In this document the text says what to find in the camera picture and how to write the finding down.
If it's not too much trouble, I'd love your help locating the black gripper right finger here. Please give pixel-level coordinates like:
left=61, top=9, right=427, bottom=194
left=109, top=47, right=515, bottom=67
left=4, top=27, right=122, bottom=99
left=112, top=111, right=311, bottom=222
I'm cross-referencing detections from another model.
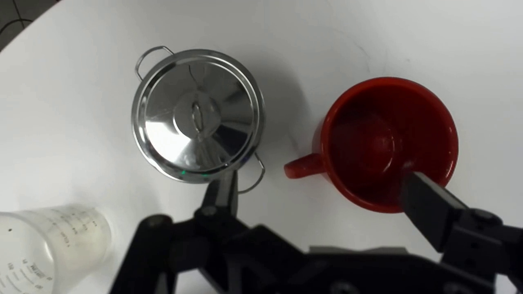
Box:
left=401, top=171, right=468, bottom=251

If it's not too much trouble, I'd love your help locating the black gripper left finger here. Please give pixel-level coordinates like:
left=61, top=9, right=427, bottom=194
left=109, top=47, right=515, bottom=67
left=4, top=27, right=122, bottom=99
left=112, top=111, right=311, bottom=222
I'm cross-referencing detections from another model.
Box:
left=200, top=171, right=239, bottom=215

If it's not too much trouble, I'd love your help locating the red mug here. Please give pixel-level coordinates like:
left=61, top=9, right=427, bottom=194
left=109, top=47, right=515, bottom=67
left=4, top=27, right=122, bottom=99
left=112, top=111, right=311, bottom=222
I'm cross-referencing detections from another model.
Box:
left=285, top=76, right=460, bottom=212

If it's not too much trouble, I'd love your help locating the steel pot with lid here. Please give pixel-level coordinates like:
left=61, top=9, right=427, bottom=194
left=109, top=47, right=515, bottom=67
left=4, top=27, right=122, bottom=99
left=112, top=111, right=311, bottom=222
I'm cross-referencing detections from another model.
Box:
left=131, top=45, right=267, bottom=194

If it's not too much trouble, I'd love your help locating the clear plastic measuring cup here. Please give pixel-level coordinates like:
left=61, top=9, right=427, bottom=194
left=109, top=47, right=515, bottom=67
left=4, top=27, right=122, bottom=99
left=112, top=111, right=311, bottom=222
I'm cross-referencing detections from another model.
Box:
left=0, top=204, right=112, bottom=294

